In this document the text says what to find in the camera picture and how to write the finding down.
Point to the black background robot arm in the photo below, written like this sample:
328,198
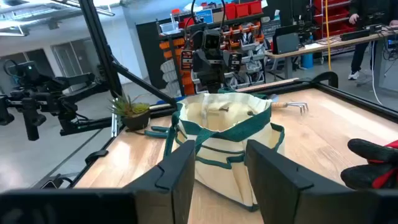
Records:
31,93

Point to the wooden workbench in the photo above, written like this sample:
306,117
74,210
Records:
311,48

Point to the black red gardening glove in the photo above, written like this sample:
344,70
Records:
370,177

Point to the clear plastic box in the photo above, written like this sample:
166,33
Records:
169,28

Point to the cream green gardening bag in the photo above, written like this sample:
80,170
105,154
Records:
217,180

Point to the black aluminium table frame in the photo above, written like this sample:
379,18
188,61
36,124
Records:
102,53

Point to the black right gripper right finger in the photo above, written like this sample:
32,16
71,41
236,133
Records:
273,186

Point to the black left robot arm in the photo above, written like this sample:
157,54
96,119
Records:
214,86

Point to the black table edge clamp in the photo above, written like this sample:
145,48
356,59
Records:
96,155
53,183

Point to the dark grey laptop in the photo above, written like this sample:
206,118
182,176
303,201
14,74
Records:
286,43

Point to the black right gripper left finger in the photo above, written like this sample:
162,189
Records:
168,186

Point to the black arched frame bracket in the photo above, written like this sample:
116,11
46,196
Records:
326,75

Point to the blue sign box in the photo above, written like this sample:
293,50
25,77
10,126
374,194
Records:
204,16

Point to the potted succulent plant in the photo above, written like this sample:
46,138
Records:
135,119

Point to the storage shelf with parts bins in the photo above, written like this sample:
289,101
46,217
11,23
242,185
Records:
174,56

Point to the long black bench device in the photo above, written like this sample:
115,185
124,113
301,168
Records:
357,33

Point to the person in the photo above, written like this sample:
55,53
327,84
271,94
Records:
360,53

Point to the red storage bin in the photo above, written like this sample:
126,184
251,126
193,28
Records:
255,7
230,11
242,10

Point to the blue barrel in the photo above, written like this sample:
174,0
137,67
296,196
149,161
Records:
307,60

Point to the red storage rack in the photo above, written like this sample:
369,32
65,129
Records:
337,18

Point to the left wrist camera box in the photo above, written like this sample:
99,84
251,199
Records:
212,40

